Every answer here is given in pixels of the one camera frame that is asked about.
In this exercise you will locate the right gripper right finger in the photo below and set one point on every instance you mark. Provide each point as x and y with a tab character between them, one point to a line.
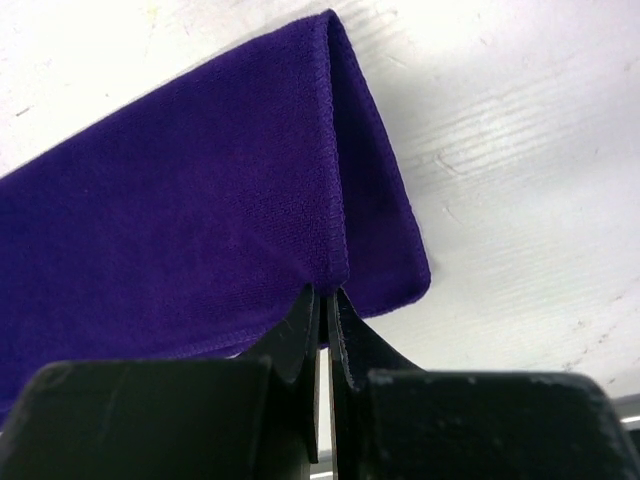
394	420

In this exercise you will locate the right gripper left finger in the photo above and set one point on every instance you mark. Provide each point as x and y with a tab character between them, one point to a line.
253	416

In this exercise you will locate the purple towel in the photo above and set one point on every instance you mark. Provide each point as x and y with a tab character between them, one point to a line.
186	223

